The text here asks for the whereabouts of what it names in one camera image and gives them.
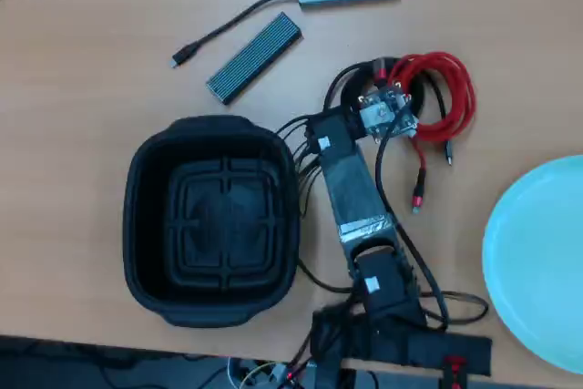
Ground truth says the red braided charging cable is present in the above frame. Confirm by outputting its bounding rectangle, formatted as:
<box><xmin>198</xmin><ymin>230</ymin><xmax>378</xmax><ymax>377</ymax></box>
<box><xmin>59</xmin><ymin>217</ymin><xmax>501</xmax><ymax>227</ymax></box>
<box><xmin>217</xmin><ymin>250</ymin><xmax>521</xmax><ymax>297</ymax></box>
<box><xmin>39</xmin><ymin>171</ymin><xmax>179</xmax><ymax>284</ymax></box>
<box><xmin>373</xmin><ymin>51</ymin><xmax>477</xmax><ymax>216</ymax></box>

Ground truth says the red table clamp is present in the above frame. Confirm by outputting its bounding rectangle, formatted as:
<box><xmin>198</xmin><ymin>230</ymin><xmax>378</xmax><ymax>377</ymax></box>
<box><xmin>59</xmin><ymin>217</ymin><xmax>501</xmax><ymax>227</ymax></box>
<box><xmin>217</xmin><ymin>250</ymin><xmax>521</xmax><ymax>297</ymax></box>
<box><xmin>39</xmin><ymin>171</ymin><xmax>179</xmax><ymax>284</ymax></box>
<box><xmin>442</xmin><ymin>354</ymin><xmax>466</xmax><ymax>389</ymax></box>

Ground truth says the black braided charging cable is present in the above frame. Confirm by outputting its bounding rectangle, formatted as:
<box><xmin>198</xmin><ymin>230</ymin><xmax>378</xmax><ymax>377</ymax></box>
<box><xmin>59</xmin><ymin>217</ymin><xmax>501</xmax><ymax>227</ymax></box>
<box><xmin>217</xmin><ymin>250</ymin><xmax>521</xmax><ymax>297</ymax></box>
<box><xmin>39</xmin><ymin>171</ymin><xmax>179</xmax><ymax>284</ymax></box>
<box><xmin>321</xmin><ymin>58</ymin><xmax>456</xmax><ymax>167</ymax></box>

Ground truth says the grey ribbed ssd enclosure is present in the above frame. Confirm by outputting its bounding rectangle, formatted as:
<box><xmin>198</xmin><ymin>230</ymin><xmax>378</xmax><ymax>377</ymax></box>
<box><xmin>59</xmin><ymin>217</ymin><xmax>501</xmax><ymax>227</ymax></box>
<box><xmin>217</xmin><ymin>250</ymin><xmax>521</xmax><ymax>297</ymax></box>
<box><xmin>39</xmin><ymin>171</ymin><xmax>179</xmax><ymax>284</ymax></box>
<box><xmin>205</xmin><ymin>12</ymin><xmax>304</xmax><ymax>107</ymax></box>

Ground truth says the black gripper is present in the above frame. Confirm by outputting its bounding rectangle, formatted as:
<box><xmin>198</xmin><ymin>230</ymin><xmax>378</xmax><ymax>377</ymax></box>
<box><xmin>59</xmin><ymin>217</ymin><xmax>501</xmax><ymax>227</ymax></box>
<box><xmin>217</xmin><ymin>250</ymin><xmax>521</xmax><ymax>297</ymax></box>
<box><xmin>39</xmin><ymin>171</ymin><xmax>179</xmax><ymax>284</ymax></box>
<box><xmin>339</xmin><ymin>101</ymin><xmax>368</xmax><ymax>142</ymax></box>

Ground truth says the controller board with coloured wires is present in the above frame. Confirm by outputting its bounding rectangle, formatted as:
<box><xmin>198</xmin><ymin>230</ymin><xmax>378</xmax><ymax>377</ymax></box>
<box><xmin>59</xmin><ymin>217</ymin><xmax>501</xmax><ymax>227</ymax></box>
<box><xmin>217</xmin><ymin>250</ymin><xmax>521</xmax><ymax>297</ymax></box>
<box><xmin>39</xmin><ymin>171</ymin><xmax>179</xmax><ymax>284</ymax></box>
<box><xmin>227</xmin><ymin>356</ymin><xmax>315</xmax><ymax>389</ymax></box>

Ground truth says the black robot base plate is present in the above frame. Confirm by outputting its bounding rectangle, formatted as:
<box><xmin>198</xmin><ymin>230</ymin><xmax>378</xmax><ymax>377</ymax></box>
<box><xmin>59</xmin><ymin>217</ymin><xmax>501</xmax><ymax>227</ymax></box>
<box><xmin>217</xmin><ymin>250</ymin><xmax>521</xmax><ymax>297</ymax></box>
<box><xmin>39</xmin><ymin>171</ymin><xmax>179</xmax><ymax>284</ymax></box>
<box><xmin>312</xmin><ymin>309</ymin><xmax>494</xmax><ymax>377</ymax></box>

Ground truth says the black square bowl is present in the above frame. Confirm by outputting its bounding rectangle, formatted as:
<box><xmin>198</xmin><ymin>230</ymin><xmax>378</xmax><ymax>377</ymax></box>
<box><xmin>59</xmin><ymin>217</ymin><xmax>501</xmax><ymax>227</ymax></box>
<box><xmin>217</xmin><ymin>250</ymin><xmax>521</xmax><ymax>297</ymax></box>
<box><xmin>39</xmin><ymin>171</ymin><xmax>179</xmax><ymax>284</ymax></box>
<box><xmin>121</xmin><ymin>114</ymin><xmax>301</xmax><ymax>329</ymax></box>

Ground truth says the light blue plate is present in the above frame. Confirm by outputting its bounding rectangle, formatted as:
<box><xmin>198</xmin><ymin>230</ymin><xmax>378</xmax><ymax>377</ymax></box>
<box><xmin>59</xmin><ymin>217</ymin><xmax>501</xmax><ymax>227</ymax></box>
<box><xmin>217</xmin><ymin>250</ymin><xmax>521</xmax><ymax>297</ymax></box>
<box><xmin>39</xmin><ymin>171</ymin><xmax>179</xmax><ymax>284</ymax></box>
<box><xmin>481</xmin><ymin>155</ymin><xmax>583</xmax><ymax>374</ymax></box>

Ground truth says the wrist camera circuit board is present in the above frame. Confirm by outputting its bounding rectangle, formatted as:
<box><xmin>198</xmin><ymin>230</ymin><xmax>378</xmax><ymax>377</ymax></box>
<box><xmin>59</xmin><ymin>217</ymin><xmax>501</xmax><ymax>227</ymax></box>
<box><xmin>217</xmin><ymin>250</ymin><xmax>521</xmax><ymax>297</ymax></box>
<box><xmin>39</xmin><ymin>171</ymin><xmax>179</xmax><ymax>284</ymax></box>
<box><xmin>357</xmin><ymin>83</ymin><xmax>420</xmax><ymax>144</ymax></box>

